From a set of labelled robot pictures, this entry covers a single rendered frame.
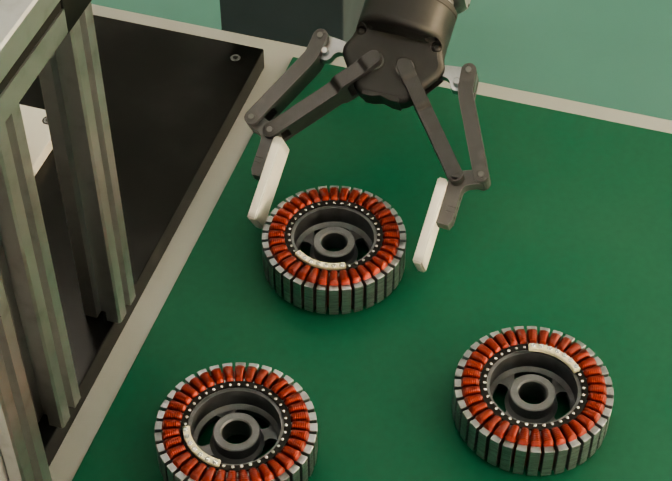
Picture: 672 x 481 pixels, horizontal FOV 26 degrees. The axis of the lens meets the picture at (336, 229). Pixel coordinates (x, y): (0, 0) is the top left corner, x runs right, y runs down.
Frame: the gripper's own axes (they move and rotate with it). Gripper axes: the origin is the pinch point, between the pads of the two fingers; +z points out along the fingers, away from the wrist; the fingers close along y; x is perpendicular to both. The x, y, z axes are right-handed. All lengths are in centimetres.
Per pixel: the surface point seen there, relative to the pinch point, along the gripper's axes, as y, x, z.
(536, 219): 13.7, 6.9, -6.6
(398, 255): 5.2, -1.2, 0.9
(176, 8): -71, 123, -57
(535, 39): -9, 129, -69
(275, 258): -3.4, -3.1, 4.0
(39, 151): -26.1, -0.6, 0.1
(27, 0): -11.0, -39.2, 0.3
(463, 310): 10.9, 1.3, 3.2
